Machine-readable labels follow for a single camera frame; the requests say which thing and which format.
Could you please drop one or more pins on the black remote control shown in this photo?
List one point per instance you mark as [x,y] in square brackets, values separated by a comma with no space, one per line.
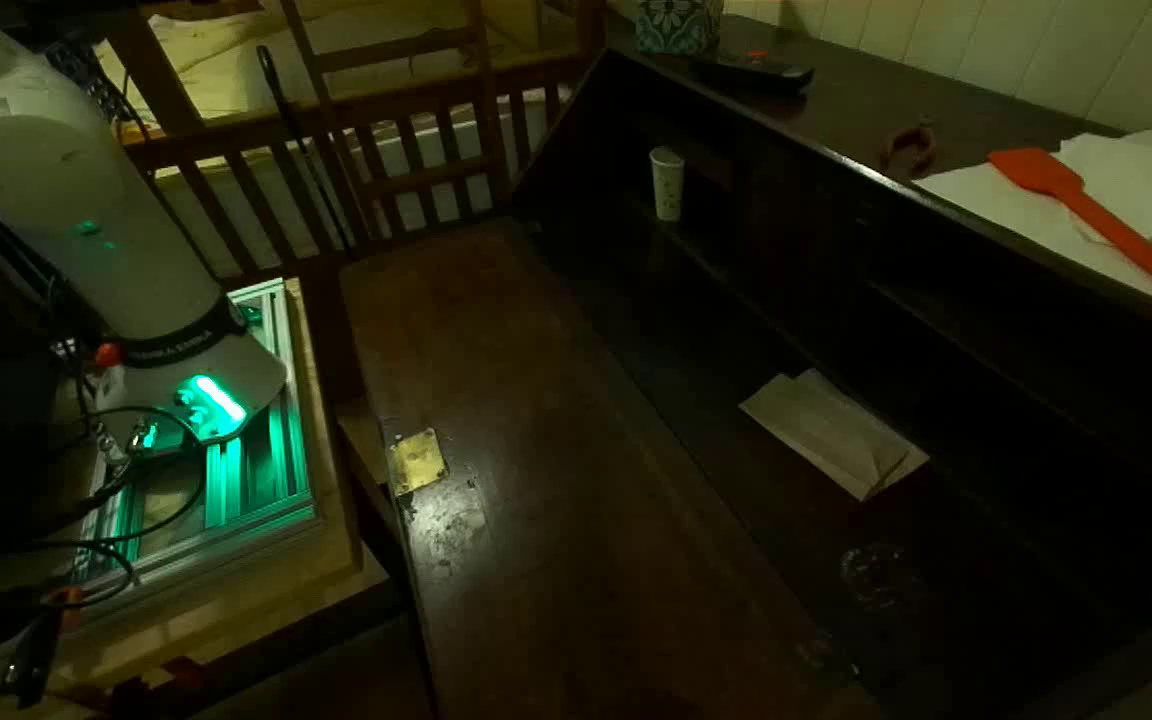
[752,75]

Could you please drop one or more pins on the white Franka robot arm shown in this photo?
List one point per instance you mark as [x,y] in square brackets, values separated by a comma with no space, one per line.
[82,226]

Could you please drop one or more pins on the dark wooden cabinet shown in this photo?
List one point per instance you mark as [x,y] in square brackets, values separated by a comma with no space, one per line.
[739,400]

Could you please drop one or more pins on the brass hinge plate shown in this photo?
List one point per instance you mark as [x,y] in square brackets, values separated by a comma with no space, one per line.
[412,462]

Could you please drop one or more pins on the folded white envelope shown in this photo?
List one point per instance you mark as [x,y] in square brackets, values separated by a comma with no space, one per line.
[839,435]

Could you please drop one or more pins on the wooden crib railing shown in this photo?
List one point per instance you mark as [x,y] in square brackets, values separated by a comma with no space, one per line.
[389,146]

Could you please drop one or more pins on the thin black rod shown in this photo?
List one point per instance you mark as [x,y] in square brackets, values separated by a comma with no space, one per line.
[303,146]

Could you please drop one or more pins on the patterned ceramic vase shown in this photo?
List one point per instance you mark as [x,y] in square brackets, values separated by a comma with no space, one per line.
[674,25]

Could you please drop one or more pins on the wooden ladder-back chair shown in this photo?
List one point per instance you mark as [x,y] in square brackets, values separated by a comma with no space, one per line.
[389,51]

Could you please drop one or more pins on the small dark reddish object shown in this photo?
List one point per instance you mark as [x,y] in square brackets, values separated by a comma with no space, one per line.
[911,151]

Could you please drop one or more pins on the light wooden platform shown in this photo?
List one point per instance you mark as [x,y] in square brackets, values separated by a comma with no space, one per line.
[242,600]

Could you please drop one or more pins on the red round button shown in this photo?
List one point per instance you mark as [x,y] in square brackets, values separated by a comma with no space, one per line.
[107,359]

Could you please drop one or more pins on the orange plastic spatula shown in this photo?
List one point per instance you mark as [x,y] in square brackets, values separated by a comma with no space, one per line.
[1108,226]

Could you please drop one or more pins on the red and black clamp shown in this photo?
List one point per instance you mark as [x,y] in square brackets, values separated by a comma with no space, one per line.
[37,645]

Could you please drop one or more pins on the aluminium base frame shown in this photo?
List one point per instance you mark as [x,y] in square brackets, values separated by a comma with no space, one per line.
[261,464]

